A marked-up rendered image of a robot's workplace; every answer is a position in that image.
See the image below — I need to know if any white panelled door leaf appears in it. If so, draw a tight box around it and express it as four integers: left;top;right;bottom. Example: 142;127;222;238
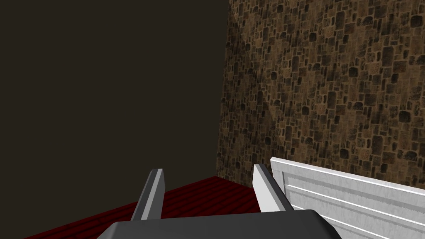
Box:
270;157;425;239

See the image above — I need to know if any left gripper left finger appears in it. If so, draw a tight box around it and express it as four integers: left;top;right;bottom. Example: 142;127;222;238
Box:
130;168;165;222

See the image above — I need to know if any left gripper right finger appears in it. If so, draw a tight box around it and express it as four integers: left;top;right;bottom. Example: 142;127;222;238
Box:
252;163;295;213

